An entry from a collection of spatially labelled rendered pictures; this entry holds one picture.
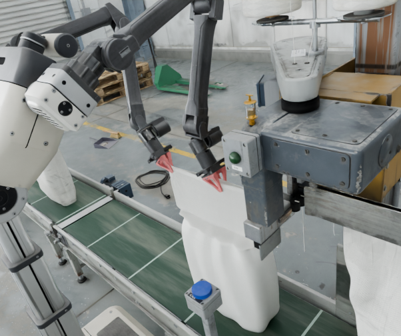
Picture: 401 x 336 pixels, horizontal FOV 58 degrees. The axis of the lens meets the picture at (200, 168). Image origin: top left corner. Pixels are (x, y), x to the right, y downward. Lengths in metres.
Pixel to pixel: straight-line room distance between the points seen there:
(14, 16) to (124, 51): 7.51
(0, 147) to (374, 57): 1.05
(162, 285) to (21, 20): 7.25
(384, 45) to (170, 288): 1.33
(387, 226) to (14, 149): 0.95
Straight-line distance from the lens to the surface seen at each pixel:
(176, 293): 1.79
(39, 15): 8.63
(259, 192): 0.90
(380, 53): 1.18
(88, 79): 0.93
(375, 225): 0.99
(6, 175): 1.12
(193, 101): 1.19
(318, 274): 2.34
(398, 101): 1.06
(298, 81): 0.86
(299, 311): 1.66
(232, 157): 0.81
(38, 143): 1.06
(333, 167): 0.75
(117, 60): 0.96
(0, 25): 8.34
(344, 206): 1.00
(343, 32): 6.47
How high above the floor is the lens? 1.66
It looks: 28 degrees down
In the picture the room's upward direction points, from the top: 10 degrees counter-clockwise
